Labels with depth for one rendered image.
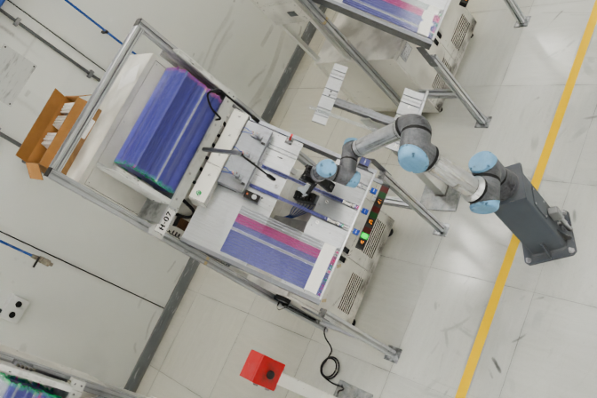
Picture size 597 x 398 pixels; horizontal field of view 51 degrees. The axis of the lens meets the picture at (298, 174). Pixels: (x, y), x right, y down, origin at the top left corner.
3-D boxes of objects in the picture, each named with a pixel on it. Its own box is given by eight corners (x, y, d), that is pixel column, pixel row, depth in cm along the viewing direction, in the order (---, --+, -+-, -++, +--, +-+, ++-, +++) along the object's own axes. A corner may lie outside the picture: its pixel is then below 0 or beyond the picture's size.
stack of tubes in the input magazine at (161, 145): (223, 99, 293) (181, 65, 277) (173, 194, 280) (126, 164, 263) (208, 99, 303) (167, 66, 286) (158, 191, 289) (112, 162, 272)
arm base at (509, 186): (516, 166, 275) (507, 155, 269) (521, 195, 266) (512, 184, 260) (484, 177, 283) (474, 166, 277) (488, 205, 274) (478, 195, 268)
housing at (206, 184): (250, 124, 316) (249, 114, 302) (207, 210, 303) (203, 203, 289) (236, 118, 317) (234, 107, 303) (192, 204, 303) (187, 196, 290)
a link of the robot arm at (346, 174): (363, 162, 269) (340, 154, 267) (360, 185, 264) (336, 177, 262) (356, 170, 276) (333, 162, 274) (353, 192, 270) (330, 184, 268)
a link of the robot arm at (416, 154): (506, 182, 260) (417, 120, 235) (505, 214, 253) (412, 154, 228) (483, 189, 269) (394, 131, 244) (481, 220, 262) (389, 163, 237)
